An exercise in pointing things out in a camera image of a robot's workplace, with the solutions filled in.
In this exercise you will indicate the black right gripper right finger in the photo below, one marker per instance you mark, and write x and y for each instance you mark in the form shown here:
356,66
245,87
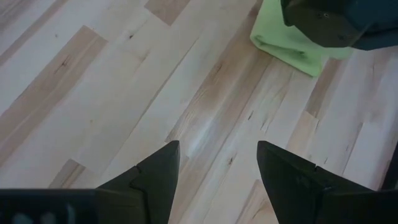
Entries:
295,186

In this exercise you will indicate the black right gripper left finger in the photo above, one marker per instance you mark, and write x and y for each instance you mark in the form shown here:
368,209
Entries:
140,193

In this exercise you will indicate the green microfiber towel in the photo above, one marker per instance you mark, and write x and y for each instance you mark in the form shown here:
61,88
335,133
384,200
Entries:
280,43

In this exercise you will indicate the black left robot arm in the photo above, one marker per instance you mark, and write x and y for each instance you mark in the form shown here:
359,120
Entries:
379,25

